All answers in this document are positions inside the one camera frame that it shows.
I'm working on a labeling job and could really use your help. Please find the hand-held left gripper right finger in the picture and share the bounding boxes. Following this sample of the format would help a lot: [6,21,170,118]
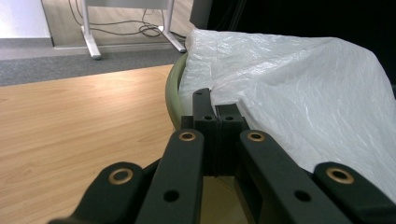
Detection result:
[215,104,250,177]

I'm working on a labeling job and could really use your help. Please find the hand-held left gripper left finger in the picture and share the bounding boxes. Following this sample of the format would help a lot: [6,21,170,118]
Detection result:
[180,87,221,177]

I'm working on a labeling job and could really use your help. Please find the green plastic bucket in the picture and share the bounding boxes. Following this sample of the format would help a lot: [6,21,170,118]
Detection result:
[164,51,260,224]

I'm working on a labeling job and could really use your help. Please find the white plastic bag blue band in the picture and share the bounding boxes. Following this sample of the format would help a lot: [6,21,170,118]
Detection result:
[178,28,396,203]

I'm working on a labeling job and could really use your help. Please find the dark grey panel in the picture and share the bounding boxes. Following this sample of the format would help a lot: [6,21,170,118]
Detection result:
[189,0,214,31]

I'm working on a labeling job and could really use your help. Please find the black curtain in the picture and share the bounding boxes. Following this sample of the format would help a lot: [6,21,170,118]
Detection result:
[206,0,396,102]

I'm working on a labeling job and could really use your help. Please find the tangled black cables under desk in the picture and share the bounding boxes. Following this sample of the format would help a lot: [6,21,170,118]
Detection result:
[68,0,188,39]

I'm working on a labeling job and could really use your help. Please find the white frame desk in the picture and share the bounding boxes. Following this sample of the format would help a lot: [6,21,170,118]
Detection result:
[68,0,188,61]

